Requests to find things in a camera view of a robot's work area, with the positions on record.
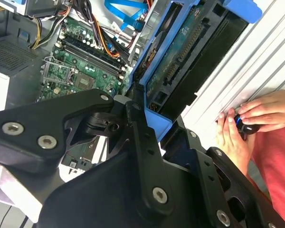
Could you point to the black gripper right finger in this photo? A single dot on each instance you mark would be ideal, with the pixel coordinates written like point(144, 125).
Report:
point(209, 180)

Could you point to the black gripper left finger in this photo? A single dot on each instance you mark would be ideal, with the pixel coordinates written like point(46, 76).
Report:
point(26, 128)

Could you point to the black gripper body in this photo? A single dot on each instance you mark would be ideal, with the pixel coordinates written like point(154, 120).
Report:
point(97, 202)

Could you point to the hard disk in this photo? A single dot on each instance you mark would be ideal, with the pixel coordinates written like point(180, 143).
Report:
point(180, 59)

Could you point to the person's left hand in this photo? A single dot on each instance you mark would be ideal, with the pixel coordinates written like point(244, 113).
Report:
point(232, 142)

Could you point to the person's right hand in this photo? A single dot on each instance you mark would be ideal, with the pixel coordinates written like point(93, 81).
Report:
point(270, 111)

